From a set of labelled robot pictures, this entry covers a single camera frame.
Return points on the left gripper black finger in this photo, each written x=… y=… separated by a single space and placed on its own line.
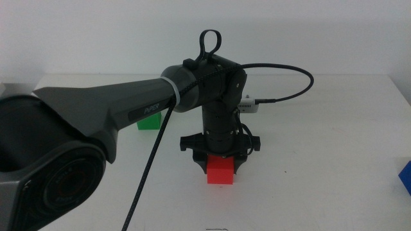
x=239 y=160
x=200 y=159

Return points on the red cube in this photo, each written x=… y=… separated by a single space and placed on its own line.
x=220 y=170

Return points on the green cube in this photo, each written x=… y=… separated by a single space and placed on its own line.
x=149 y=122

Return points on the blue cube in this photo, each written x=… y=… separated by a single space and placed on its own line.
x=406 y=178

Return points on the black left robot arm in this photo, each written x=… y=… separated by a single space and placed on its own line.
x=80 y=102

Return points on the white zip tie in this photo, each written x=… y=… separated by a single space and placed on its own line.
x=173 y=90

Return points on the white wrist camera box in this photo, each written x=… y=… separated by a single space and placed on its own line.
x=248 y=104

